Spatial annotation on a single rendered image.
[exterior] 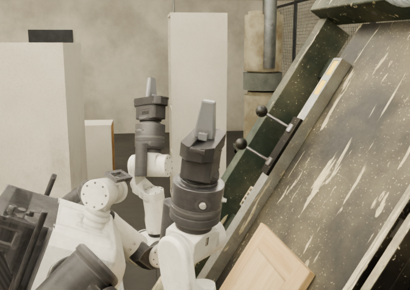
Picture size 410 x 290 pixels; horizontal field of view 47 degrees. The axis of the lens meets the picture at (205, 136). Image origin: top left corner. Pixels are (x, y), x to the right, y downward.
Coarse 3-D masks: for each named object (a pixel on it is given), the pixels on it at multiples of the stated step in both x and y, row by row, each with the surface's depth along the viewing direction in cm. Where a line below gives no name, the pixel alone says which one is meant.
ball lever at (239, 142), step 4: (236, 140) 146; (240, 140) 145; (244, 140) 145; (236, 144) 146; (240, 144) 145; (244, 144) 145; (240, 148) 145; (244, 148) 146; (248, 148) 146; (252, 152) 145; (256, 152) 145; (260, 156) 145; (264, 156) 145; (268, 160) 144; (272, 160) 143; (268, 164) 143
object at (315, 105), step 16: (320, 80) 146; (336, 80) 142; (320, 96) 142; (304, 112) 144; (320, 112) 143; (304, 128) 142; (288, 144) 142; (288, 160) 143; (272, 176) 143; (256, 192) 144; (240, 208) 147; (256, 208) 144; (240, 224) 143; (240, 240) 144; (224, 256) 144; (208, 272) 144
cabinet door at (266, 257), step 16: (256, 240) 133; (272, 240) 126; (240, 256) 136; (256, 256) 130; (272, 256) 122; (288, 256) 117; (240, 272) 132; (256, 272) 126; (272, 272) 119; (288, 272) 113; (304, 272) 108; (224, 288) 135; (240, 288) 128; (256, 288) 122; (272, 288) 116; (288, 288) 110; (304, 288) 107
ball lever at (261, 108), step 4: (256, 108) 146; (260, 108) 145; (264, 108) 145; (256, 112) 145; (260, 112) 144; (264, 112) 144; (260, 116) 145; (264, 116) 146; (268, 116) 145; (272, 116) 145; (276, 120) 145; (280, 120) 145; (280, 124) 145; (284, 124) 144; (288, 128) 143
